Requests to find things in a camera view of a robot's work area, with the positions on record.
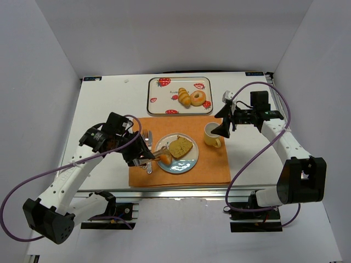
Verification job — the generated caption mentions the orange oval bun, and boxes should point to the orange oval bun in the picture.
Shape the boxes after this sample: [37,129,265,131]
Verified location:
[159,154,172,166]

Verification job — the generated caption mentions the speckled toast bread slice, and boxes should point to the speckled toast bread slice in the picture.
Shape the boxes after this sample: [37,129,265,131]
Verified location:
[168,135,193,159]

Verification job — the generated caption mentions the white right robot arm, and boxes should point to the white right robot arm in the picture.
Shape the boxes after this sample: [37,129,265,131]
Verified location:
[211,91,327,209]

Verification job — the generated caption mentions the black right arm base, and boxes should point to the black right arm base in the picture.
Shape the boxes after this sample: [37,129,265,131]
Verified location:
[223,190,282,233]

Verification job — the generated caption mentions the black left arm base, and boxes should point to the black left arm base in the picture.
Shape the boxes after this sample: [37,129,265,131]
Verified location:
[81,202,139,230]

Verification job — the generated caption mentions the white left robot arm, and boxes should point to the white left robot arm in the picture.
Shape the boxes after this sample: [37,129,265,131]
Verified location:
[23,112,155,244]

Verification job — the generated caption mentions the striped croissant bread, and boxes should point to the striped croissant bread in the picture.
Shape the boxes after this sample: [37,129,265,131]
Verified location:
[178,88,191,107]

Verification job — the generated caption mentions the silver table knife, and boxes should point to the silver table knife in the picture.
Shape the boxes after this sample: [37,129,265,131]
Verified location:
[146,130,152,174]

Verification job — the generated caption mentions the yellow mug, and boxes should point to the yellow mug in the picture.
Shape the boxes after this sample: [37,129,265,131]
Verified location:
[203,122,222,148]

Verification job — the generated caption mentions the silver fork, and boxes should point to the silver fork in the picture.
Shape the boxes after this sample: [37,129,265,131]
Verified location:
[141,129,149,142]

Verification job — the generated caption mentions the glazed bagel donut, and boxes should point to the glazed bagel donut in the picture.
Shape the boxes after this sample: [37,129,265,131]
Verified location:
[190,90,206,106]

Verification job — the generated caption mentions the orange cloth placemat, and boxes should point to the orange cloth placemat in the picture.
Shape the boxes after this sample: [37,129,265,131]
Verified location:
[129,116,231,187]

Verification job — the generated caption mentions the black corner label right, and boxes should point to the black corner label right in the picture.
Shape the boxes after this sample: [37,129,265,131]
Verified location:
[245,71,264,76]

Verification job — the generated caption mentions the black corner label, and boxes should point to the black corner label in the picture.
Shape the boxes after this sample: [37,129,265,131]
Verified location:
[83,76,102,82]
[245,71,264,76]

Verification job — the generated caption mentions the white and blue plate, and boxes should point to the white and blue plate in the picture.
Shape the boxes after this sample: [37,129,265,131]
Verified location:
[155,133,199,174]

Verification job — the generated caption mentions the strawberry pattern white tray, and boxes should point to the strawberry pattern white tray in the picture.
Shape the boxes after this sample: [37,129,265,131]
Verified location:
[146,77,213,116]

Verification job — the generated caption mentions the black corner label left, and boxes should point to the black corner label left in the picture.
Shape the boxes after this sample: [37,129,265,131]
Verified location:
[83,76,102,82]

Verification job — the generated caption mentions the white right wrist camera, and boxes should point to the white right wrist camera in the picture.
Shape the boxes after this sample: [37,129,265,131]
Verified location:
[222,90,234,103]

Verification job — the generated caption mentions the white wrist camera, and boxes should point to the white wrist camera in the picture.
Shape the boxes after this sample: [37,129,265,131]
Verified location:
[222,90,234,103]
[122,120,134,130]

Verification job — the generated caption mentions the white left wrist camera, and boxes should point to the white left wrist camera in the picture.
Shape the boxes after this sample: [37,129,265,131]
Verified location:
[122,120,134,130]

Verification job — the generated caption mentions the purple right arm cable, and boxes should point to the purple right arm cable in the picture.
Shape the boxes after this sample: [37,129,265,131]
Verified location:
[223,81,301,228]

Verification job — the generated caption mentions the aluminium frame rail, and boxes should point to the aluminium frame rail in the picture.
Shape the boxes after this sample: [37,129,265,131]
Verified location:
[73,185,280,202]

